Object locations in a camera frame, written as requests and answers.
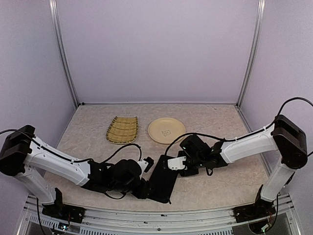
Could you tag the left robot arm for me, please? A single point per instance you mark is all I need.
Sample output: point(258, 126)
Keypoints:
point(23, 153)

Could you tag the black zip tool case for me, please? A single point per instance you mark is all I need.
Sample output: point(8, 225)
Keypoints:
point(162, 181)

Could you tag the aluminium front rail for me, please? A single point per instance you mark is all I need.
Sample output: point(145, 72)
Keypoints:
point(219, 221)

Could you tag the left aluminium frame post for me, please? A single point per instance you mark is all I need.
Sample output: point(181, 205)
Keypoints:
point(62, 52)

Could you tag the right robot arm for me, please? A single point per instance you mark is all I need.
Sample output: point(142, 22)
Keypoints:
point(281, 135)

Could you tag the right aluminium frame post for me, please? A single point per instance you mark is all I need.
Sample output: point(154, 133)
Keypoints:
point(253, 52)

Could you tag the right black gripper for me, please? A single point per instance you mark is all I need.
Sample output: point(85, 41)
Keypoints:
point(188, 173)

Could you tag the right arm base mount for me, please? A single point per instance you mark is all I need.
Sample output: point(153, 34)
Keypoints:
point(252, 212)

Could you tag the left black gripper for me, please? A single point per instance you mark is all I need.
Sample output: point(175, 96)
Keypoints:
point(139, 193)

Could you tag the woven bamboo tray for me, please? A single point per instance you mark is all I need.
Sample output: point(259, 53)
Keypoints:
point(122, 130)

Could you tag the aluminium frame post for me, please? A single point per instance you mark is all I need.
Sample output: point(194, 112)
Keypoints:
point(253, 52)
point(62, 52)

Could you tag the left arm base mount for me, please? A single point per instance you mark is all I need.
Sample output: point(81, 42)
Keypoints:
point(66, 212)

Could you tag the cream round plate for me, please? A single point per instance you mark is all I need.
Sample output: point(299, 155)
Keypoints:
point(165, 130)

